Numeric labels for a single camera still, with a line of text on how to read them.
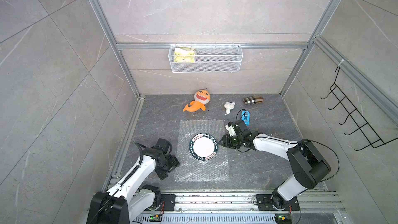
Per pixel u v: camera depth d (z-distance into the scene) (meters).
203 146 0.91
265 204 0.72
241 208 0.73
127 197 0.42
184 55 0.87
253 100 1.13
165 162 0.67
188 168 0.84
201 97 1.07
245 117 1.04
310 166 0.45
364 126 0.62
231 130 0.83
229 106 1.09
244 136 0.70
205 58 1.01
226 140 0.79
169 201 0.73
